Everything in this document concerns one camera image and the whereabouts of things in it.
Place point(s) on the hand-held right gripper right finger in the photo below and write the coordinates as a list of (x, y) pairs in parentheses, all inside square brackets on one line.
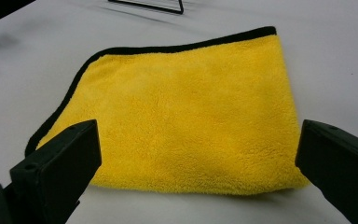
[(341, 168)]

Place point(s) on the yellow towel with black trim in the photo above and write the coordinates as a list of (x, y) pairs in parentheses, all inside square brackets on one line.
[(180, 118)]

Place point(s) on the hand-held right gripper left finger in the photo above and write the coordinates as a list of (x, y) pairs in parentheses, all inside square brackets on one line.
[(59, 168)]

